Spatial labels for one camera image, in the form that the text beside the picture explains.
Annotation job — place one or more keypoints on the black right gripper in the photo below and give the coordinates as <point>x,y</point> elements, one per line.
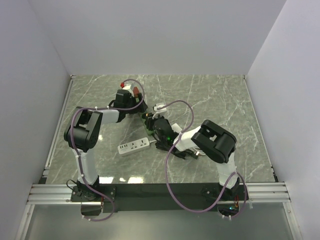
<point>159,119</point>

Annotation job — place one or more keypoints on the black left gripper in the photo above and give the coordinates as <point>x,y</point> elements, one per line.
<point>142,107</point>

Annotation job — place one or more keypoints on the green power strip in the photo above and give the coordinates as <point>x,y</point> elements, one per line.
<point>148,122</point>

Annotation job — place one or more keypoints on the white power strip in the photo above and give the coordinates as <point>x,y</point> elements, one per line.
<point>133,146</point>

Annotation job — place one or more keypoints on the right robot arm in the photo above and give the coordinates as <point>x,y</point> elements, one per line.
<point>212,140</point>

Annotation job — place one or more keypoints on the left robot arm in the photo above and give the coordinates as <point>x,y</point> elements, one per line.
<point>83,131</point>

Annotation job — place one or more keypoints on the white plug adapter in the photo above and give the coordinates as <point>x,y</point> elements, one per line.
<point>176,128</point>

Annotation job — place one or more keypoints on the red plug adapter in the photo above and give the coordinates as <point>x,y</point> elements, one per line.
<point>136,92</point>

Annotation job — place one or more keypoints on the black base beam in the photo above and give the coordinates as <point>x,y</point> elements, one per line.
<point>151,196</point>

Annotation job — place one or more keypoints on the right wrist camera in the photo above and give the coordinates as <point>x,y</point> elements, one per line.
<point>159,109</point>

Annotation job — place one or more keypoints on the aluminium frame rail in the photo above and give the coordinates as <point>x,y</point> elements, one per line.
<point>59,194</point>

